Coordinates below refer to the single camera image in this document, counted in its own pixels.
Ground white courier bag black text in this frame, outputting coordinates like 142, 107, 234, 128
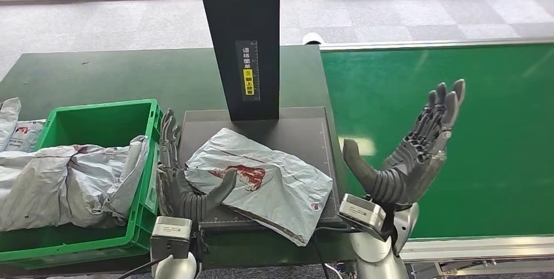
5, 119, 46, 154

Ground white round roller cap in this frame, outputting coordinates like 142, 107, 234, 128
302, 32, 325, 46

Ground green plastic crate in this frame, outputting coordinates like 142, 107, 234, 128
0, 99, 165, 269

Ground aluminium conveyor frame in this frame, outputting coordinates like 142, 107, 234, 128
318, 34, 554, 276

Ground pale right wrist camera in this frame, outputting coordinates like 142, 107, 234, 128
337, 193, 387, 241

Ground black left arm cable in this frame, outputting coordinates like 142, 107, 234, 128
116, 259, 167, 279

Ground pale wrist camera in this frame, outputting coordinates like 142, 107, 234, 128
337, 193, 387, 241
150, 216, 193, 261

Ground white parcel bag red logo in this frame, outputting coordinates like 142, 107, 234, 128
184, 127, 334, 248

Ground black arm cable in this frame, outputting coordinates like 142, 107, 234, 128
312, 227, 360, 279
116, 259, 167, 279

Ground black yellow label sticker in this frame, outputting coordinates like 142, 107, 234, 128
235, 40, 261, 102

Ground dark green table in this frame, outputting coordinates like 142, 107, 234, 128
0, 45, 362, 276

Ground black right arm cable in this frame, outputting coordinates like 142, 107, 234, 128
312, 227, 360, 279

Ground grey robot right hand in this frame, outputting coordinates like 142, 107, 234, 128
342, 78, 466, 208

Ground grey parcel bag red stain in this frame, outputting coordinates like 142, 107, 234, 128
0, 144, 114, 233

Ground black inbound scanner machine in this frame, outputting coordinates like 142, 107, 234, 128
178, 0, 347, 231

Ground white courier bag red print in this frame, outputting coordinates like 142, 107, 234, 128
0, 97, 22, 152

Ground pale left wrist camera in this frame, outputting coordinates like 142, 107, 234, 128
150, 216, 193, 261

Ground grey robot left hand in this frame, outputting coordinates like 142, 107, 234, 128
156, 108, 238, 222

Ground green conveyor belt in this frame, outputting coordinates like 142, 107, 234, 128
320, 42, 554, 240

